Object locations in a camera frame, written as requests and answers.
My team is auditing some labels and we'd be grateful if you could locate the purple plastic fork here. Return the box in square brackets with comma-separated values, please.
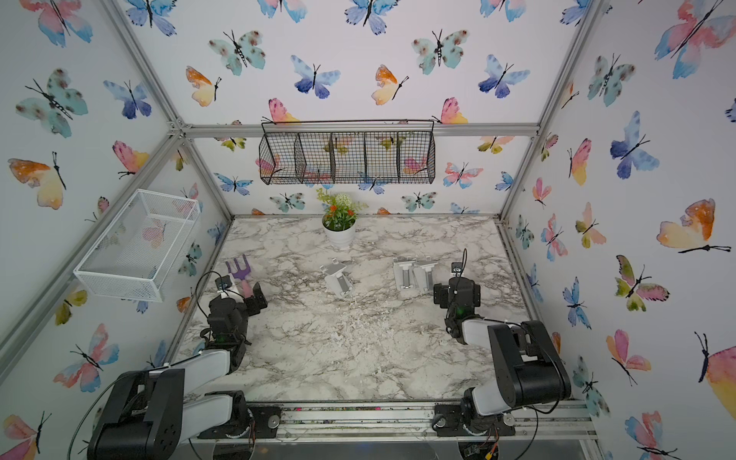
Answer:
[225, 254, 253, 298]

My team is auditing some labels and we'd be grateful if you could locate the white mesh wall basket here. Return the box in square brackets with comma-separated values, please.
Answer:
[73, 189, 201, 303]

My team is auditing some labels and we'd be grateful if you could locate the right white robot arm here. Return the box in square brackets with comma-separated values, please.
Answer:
[432, 276, 571, 418]

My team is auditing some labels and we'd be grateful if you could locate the black wire wall basket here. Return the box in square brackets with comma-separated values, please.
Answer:
[257, 119, 436, 186]

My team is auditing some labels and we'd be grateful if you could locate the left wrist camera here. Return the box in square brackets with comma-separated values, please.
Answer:
[215, 275, 233, 292]

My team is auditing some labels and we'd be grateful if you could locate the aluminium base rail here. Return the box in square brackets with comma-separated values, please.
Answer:
[183, 399, 599, 444]

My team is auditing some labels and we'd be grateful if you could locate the white flower pot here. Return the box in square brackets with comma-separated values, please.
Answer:
[323, 224, 356, 250]

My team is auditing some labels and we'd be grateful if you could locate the grey folding phone stand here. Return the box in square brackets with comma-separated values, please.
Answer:
[393, 259, 416, 291]

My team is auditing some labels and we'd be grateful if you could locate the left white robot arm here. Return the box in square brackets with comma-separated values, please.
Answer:
[85, 286, 268, 459]

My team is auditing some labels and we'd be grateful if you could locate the green artificial plant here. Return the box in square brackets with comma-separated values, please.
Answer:
[317, 188, 368, 232]

